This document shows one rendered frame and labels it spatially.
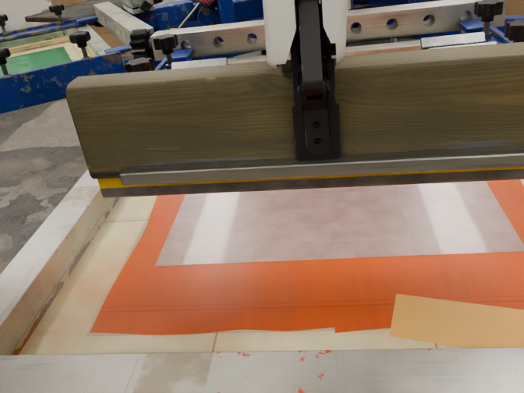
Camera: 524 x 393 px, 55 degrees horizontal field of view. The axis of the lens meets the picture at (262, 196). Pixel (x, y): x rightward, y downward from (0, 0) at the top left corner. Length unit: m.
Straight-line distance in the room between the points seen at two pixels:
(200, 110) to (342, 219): 0.22
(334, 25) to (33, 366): 0.30
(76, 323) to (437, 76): 0.35
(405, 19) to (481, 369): 0.80
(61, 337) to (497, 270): 0.37
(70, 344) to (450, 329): 0.30
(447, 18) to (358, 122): 0.72
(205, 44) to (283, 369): 0.82
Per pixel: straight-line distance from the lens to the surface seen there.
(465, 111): 0.37
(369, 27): 1.04
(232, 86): 0.36
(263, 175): 0.37
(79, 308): 0.49
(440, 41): 0.88
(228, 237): 0.52
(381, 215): 0.53
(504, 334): 0.42
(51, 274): 0.51
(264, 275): 0.46
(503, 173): 0.41
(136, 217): 0.59
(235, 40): 1.05
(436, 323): 0.42
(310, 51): 0.30
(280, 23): 0.30
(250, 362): 0.34
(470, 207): 0.55
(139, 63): 0.81
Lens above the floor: 1.24
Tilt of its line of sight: 30 degrees down
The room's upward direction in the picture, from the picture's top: 8 degrees counter-clockwise
